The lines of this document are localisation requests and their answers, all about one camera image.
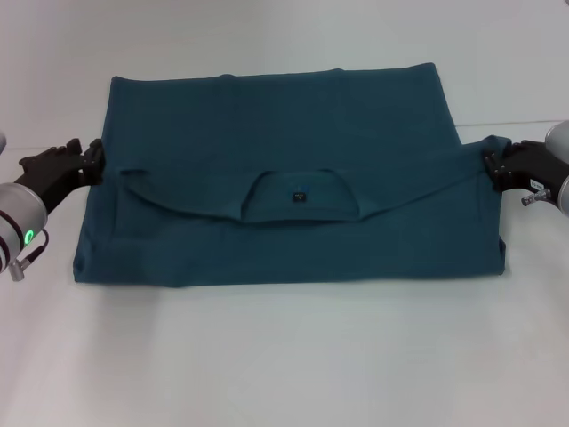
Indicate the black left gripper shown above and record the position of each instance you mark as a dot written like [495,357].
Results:
[49,173]

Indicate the teal blue FREE t-shirt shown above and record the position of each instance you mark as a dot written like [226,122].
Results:
[284,133]

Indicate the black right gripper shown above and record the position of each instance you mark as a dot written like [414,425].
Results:
[535,169]

